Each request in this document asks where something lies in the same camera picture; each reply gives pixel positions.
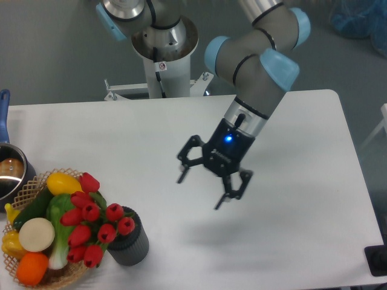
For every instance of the blue plastic bag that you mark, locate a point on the blue plastic bag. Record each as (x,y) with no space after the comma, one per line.
(361,20)

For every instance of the blue handled saucepan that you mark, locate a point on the blue handled saucepan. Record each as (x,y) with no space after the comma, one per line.
(16,170)

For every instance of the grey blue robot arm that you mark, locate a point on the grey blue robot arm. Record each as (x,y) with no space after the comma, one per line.
(255,64)

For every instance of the yellow squash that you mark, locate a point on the yellow squash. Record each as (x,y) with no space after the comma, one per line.
(60,183)

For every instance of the orange fruit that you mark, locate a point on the orange fruit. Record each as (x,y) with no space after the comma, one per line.
(32,268)

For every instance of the yellow banana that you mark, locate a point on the yellow banana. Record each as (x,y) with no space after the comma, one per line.
(11,212)

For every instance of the yellow bell pepper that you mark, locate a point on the yellow bell pepper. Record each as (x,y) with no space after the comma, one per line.
(12,246)

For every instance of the green cucumber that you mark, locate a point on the green cucumber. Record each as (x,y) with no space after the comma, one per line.
(35,209)

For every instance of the dark grey ribbed vase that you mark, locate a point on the dark grey ribbed vase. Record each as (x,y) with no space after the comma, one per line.
(131,249)

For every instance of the black device at table edge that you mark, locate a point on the black device at table edge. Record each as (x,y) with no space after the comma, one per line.
(376,258)

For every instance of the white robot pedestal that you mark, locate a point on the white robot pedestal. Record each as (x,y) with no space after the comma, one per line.
(166,56)

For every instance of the white frame at right edge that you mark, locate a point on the white frame at right edge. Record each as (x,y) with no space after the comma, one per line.
(381,126)

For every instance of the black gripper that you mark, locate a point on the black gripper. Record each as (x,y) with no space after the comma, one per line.
(225,154)

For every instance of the cream round bun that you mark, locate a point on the cream round bun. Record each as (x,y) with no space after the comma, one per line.
(36,235)

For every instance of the red tulip bouquet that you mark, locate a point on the red tulip bouquet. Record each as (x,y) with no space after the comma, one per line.
(96,224)

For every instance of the green bok choy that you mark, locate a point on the green bok choy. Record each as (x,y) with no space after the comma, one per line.
(57,207)

